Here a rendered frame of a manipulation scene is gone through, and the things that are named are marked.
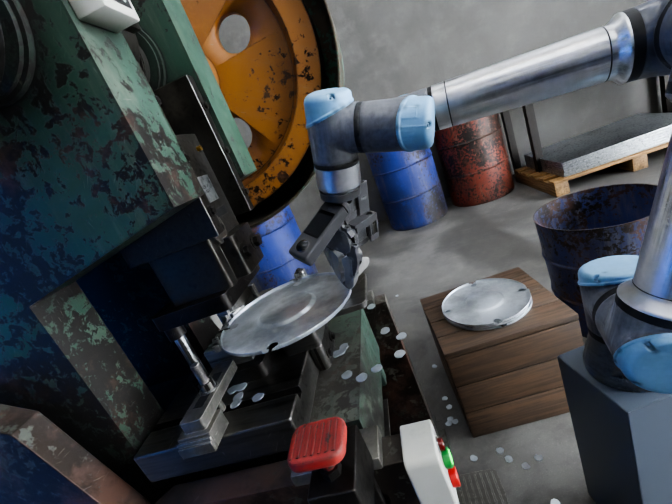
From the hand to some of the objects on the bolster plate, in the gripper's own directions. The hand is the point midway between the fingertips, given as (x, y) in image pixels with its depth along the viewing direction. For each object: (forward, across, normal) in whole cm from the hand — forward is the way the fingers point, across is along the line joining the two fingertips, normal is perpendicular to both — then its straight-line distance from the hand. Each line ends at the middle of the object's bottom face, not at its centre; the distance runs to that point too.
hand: (346, 285), depth 71 cm
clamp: (+11, +5, +30) cm, 32 cm away
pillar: (+12, +16, +28) cm, 34 cm away
